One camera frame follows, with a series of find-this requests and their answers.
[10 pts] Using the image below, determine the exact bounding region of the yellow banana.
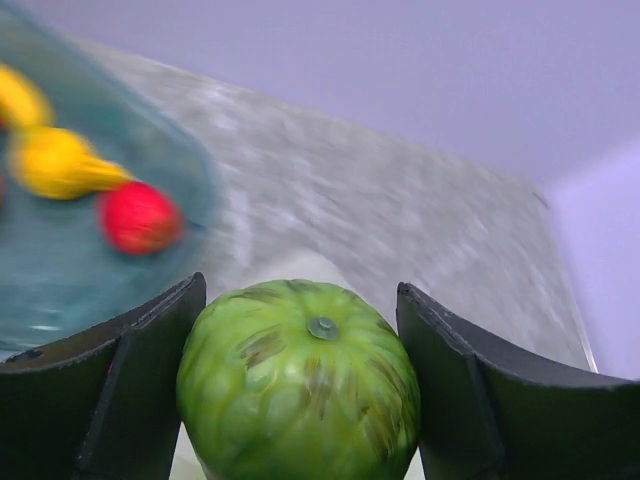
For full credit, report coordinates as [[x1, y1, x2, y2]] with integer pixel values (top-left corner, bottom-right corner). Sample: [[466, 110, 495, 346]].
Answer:
[[1, 63, 54, 129]]

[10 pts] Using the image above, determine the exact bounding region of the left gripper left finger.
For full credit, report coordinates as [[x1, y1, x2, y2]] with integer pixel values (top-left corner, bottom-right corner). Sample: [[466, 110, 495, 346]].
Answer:
[[1, 273, 206, 479]]

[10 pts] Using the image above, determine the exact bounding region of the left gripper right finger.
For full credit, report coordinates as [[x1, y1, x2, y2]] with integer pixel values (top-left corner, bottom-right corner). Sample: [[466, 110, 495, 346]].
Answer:
[[396, 283, 639, 479]]

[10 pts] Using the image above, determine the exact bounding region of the red strawberry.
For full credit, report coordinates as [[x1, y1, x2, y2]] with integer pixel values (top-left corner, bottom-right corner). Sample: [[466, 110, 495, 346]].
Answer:
[[97, 181, 184, 256]]

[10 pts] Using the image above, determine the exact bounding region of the blue transparent plastic tray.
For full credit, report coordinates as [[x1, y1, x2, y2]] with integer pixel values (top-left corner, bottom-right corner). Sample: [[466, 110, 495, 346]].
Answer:
[[1, 1, 221, 354]]

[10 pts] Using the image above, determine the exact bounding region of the light green plastic bag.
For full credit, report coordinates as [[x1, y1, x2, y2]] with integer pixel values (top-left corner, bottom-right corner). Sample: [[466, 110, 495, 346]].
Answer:
[[243, 249, 351, 289]]

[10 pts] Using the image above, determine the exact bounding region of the yellow pear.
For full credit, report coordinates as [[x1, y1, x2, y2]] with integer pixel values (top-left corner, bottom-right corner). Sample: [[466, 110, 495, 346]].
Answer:
[[8, 126, 134, 200]]

